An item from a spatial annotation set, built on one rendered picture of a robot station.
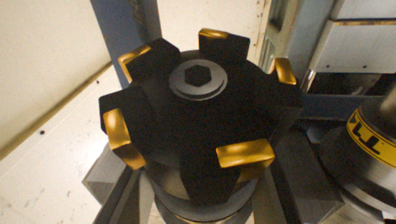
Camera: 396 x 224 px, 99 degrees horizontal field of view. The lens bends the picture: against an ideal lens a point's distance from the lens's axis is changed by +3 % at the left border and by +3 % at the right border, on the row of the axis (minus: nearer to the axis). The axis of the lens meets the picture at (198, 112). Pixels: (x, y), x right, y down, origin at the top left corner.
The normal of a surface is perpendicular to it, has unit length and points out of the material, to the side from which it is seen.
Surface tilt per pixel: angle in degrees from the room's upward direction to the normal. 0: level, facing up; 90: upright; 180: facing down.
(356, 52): 90
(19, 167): 90
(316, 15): 90
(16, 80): 90
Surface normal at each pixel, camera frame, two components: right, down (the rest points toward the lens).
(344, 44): -0.08, 0.64
